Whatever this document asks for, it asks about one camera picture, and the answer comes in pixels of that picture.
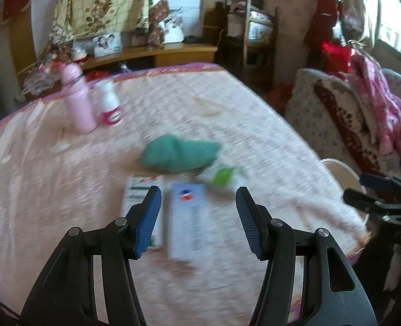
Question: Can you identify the wooden chair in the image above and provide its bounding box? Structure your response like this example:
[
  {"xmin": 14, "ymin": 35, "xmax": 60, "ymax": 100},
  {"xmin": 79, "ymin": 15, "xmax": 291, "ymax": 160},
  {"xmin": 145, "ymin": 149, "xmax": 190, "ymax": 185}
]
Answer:
[{"xmin": 217, "ymin": 0, "xmax": 277, "ymax": 72}]

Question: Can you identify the sofa with floral cover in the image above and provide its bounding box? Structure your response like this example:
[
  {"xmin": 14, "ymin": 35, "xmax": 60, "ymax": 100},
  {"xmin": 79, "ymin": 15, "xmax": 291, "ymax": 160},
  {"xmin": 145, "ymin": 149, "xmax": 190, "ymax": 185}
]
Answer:
[{"xmin": 285, "ymin": 68, "xmax": 401, "ymax": 180}]

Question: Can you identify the yellow floral cloth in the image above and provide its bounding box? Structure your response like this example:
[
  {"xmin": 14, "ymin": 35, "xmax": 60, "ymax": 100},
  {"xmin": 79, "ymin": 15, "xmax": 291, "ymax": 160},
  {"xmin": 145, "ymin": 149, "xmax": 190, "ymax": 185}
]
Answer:
[{"xmin": 49, "ymin": 0, "xmax": 169, "ymax": 46}]

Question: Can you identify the pink patterned garment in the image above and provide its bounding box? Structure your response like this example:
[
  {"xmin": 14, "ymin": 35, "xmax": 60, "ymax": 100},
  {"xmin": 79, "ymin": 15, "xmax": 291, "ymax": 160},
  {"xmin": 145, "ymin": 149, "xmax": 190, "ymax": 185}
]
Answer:
[{"xmin": 348, "ymin": 54, "xmax": 401, "ymax": 168}]

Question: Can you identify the wooden cabinet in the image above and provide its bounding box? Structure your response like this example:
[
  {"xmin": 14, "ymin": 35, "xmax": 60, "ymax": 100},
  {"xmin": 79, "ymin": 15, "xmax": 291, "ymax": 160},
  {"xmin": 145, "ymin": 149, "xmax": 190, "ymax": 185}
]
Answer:
[{"xmin": 17, "ymin": 42, "xmax": 219, "ymax": 82}]

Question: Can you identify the person's dark clothing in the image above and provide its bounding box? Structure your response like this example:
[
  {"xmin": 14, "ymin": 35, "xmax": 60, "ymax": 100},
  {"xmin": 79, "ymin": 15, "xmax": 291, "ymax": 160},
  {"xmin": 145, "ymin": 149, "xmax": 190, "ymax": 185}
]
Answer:
[{"xmin": 370, "ymin": 224, "xmax": 401, "ymax": 316}]

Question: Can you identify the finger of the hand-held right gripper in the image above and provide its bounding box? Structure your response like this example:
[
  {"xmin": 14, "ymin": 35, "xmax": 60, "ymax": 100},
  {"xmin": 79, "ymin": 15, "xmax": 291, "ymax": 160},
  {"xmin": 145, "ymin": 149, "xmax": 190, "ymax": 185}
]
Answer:
[
  {"xmin": 343, "ymin": 188, "xmax": 386, "ymax": 210},
  {"xmin": 359, "ymin": 173, "xmax": 396, "ymax": 191}
]

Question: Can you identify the orange bag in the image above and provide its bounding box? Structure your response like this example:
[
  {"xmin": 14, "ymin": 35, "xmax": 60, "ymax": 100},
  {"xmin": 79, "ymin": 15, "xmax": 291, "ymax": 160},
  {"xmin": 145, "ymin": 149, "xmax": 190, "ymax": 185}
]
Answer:
[{"xmin": 267, "ymin": 85, "xmax": 294, "ymax": 109}]

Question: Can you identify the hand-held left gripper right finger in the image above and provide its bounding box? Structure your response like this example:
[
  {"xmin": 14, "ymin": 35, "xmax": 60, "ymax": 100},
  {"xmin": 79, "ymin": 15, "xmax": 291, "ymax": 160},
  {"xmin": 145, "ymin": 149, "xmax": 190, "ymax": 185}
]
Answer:
[{"xmin": 235, "ymin": 186, "xmax": 378, "ymax": 326}]

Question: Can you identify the white box blue red logo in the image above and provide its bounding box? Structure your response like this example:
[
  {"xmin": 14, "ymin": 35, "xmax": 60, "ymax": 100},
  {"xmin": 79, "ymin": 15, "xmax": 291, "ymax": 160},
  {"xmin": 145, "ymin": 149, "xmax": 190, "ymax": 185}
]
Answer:
[{"xmin": 166, "ymin": 183, "xmax": 216, "ymax": 269}]

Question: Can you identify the green towel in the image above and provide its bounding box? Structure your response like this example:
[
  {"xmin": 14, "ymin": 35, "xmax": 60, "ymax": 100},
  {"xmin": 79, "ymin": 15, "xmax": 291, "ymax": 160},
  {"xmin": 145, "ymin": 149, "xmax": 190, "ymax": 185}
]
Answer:
[{"xmin": 142, "ymin": 134, "xmax": 221, "ymax": 174}]

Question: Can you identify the clear plastic packaging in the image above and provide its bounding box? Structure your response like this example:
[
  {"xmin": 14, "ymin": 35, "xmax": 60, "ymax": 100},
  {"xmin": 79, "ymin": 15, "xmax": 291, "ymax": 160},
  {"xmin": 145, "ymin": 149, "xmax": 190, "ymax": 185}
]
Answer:
[{"xmin": 24, "ymin": 59, "xmax": 63, "ymax": 94}]

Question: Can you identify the wedding photo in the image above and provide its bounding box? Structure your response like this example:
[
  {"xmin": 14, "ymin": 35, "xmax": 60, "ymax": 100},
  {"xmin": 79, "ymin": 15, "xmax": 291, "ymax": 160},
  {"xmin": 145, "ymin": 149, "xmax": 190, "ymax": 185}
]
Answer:
[{"xmin": 158, "ymin": 15, "xmax": 185, "ymax": 44}]

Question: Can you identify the red hanging cloth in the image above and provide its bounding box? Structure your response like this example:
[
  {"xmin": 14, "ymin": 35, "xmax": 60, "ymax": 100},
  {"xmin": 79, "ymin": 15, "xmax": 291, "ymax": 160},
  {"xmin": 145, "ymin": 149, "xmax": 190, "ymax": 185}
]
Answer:
[{"xmin": 304, "ymin": 0, "xmax": 340, "ymax": 46}]

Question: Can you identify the green and white packet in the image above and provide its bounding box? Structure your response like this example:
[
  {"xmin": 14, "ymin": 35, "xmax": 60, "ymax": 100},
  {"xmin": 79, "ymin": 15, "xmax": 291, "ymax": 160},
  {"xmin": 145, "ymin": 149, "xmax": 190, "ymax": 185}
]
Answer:
[{"xmin": 195, "ymin": 163, "xmax": 250, "ymax": 196}]

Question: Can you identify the white pill bottle pink label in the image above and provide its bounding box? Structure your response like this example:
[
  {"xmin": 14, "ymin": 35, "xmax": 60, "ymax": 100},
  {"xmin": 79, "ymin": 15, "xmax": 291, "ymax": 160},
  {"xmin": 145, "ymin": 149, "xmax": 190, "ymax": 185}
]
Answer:
[{"xmin": 95, "ymin": 80, "xmax": 124, "ymax": 127}]

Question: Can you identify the white box green print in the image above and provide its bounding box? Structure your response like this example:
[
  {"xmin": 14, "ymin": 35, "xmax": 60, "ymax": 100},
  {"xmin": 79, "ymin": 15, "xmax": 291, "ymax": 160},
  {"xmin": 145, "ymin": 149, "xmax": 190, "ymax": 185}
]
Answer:
[{"xmin": 121, "ymin": 175, "xmax": 164, "ymax": 252}]

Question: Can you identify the small framed photo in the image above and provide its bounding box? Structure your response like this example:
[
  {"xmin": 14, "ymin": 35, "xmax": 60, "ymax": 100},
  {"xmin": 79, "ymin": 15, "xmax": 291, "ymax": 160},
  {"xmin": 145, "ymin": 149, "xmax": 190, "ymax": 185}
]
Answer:
[{"xmin": 92, "ymin": 32, "xmax": 122, "ymax": 58}]

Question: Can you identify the red shiny bag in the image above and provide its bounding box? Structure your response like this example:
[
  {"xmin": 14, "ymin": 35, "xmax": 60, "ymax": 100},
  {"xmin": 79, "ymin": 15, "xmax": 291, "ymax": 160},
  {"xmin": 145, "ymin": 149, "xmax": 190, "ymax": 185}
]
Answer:
[{"xmin": 321, "ymin": 41, "xmax": 354, "ymax": 73}]

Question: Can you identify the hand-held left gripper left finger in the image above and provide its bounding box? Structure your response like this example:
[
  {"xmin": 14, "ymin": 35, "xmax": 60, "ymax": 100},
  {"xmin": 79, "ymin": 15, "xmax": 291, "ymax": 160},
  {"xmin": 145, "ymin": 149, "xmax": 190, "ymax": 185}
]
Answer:
[{"xmin": 19, "ymin": 185, "xmax": 162, "ymax": 326}]

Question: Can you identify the white plastic bin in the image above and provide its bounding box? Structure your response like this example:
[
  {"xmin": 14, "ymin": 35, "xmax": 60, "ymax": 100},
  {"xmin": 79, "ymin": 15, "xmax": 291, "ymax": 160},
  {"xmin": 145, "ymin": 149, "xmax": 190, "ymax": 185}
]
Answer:
[{"xmin": 321, "ymin": 158, "xmax": 369, "ymax": 220}]

